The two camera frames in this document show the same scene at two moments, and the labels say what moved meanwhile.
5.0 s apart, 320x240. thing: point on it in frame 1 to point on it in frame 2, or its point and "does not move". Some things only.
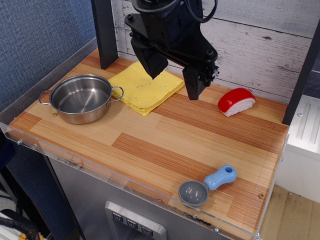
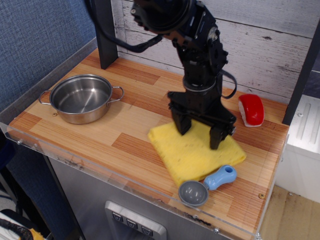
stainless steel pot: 81,98 does not move
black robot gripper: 173,27 to 206,107
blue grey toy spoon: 194,193 does not move
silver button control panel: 121,223 does not move
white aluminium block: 299,169 does not move
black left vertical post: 102,12 does not move
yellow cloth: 134,86 to 191,152
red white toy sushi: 235,100 to 251,109
